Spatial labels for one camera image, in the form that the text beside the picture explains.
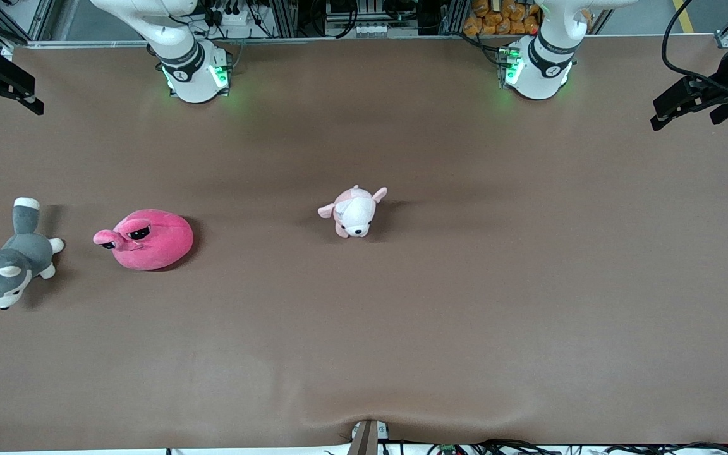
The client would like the pile of orange packets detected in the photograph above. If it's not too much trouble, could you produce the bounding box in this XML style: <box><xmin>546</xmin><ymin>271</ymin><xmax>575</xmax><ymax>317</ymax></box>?
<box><xmin>463</xmin><ymin>0</ymin><xmax>542</xmax><ymax>36</ymax></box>

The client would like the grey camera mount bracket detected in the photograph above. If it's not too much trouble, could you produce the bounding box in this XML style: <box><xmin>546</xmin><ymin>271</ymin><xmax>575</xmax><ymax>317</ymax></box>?
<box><xmin>347</xmin><ymin>419</ymin><xmax>390</xmax><ymax>455</ymax></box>

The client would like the white terminal strip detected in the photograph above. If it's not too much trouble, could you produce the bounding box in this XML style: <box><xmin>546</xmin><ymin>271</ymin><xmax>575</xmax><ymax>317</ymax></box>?
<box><xmin>351</xmin><ymin>24</ymin><xmax>403</xmax><ymax>37</ymax></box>

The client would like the grey white plush husky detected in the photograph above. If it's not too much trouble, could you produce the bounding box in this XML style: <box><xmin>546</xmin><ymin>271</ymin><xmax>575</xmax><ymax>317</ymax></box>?
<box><xmin>0</xmin><ymin>197</ymin><xmax>65</xmax><ymax>310</ymax></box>

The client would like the light pink white plush dog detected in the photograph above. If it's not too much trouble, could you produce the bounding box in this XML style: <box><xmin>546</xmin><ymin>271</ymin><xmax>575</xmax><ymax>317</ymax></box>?
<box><xmin>317</xmin><ymin>185</ymin><xmax>388</xmax><ymax>239</ymax></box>

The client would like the aluminium table edge rail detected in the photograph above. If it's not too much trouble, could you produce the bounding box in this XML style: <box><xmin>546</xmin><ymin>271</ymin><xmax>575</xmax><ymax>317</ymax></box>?
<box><xmin>13</xmin><ymin>34</ymin><xmax>715</xmax><ymax>49</ymax></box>

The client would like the hot pink round plush toy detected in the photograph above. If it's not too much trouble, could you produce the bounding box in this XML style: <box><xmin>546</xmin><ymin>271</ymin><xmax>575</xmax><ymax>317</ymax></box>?
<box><xmin>92</xmin><ymin>209</ymin><xmax>195</xmax><ymax>272</ymax></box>

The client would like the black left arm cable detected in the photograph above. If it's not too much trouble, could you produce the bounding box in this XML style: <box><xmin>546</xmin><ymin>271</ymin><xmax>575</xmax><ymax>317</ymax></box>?
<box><xmin>662</xmin><ymin>0</ymin><xmax>728</xmax><ymax>93</ymax></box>

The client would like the aluminium frame post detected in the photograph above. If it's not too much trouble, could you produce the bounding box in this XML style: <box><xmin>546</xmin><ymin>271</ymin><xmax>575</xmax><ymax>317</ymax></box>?
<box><xmin>439</xmin><ymin>0</ymin><xmax>469</xmax><ymax>35</ymax></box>
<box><xmin>272</xmin><ymin>0</ymin><xmax>299</xmax><ymax>37</ymax></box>

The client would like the white power strip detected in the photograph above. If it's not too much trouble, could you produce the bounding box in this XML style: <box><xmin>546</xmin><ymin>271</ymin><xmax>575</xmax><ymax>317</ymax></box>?
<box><xmin>209</xmin><ymin>3</ymin><xmax>252</xmax><ymax>27</ymax></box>

